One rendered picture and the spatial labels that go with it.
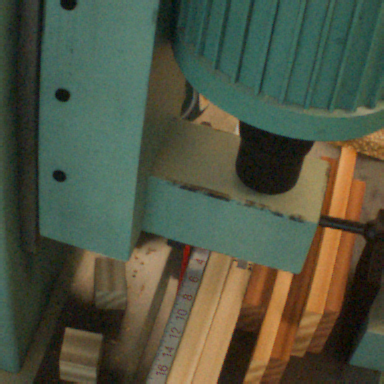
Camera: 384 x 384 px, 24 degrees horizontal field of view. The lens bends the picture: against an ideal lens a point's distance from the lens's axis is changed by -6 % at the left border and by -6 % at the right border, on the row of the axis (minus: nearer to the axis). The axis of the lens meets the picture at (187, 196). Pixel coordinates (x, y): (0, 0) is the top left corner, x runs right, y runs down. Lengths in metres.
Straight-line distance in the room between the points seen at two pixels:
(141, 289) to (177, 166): 0.28
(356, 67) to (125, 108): 0.17
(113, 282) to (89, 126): 0.32
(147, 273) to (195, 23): 0.46
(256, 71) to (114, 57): 0.10
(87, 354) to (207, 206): 0.23
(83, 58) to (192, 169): 0.16
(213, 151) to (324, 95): 0.20
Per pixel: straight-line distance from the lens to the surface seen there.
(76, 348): 0.89
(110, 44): 0.59
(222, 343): 0.79
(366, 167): 1.01
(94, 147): 0.66
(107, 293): 0.94
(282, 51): 0.54
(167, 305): 0.95
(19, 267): 0.79
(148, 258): 1.00
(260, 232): 0.73
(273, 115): 0.57
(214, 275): 0.81
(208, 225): 0.74
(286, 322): 0.80
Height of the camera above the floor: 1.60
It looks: 49 degrees down
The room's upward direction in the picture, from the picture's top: 10 degrees clockwise
